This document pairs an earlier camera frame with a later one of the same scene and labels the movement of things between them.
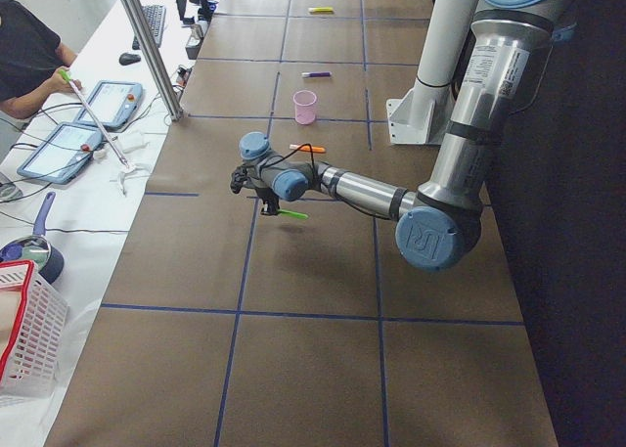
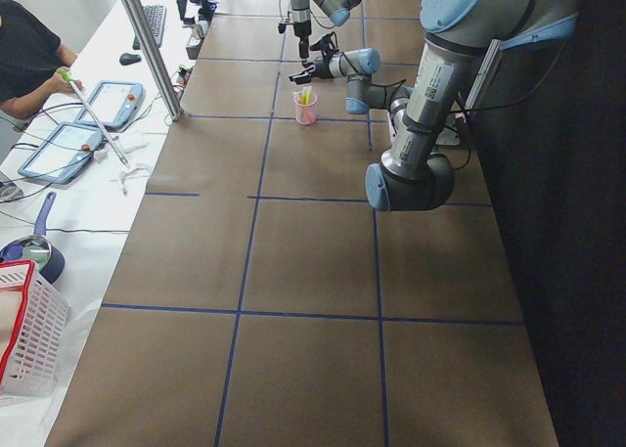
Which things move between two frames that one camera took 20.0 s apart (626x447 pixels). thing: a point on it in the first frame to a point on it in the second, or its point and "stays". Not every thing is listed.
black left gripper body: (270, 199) to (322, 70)
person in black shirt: (30, 57) stays
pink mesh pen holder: (305, 107) stays
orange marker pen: (307, 148) to (307, 113)
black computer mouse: (127, 59) stays
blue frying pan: (47, 259) stays
